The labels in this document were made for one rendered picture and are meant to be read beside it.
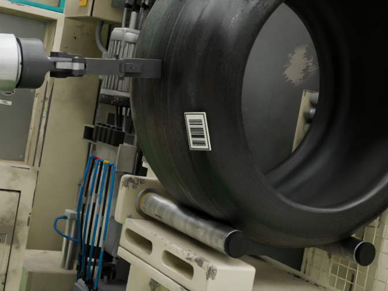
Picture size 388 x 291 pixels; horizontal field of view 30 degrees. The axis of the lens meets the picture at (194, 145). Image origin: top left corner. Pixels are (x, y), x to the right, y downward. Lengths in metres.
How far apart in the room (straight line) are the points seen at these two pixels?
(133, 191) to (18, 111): 0.43
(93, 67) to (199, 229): 0.35
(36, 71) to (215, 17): 0.28
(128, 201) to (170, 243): 0.20
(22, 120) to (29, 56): 0.70
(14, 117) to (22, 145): 0.07
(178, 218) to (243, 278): 0.19
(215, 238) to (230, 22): 0.35
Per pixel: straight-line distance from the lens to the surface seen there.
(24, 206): 1.76
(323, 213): 1.26
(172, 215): 1.34
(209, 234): 1.22
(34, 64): 1.08
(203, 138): 1.12
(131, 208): 1.47
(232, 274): 1.19
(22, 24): 1.76
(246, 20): 1.14
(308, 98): 1.83
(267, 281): 1.41
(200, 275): 1.19
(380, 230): 1.84
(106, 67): 1.11
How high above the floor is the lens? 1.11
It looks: 3 degrees down
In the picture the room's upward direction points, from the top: 10 degrees clockwise
